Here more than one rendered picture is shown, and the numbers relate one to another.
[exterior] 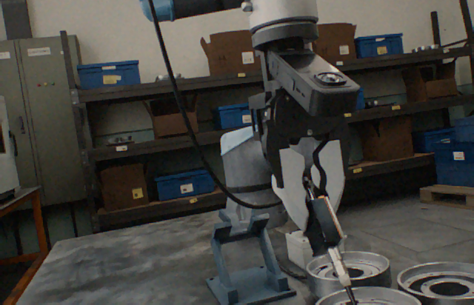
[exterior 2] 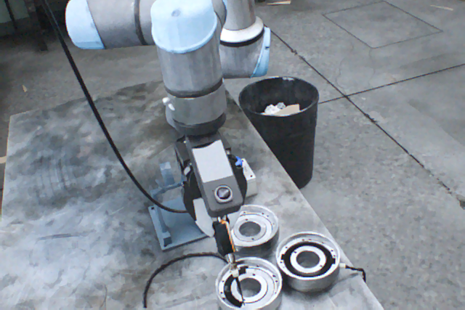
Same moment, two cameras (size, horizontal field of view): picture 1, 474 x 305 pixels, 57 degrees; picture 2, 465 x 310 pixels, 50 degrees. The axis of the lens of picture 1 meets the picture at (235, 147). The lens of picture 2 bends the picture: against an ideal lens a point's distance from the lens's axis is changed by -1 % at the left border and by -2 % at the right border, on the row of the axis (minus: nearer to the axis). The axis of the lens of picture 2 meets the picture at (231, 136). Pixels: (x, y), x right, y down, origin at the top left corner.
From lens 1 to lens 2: 0.45 m
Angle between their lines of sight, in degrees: 31
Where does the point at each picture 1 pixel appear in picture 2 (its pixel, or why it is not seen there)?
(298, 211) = (207, 231)
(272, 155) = (187, 205)
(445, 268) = (313, 236)
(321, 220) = (221, 240)
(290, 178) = (201, 215)
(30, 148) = not seen: outside the picture
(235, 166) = not seen: hidden behind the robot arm
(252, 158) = not seen: hidden behind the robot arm
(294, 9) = (203, 117)
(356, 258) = (259, 210)
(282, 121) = (195, 186)
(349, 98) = (235, 209)
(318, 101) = (213, 213)
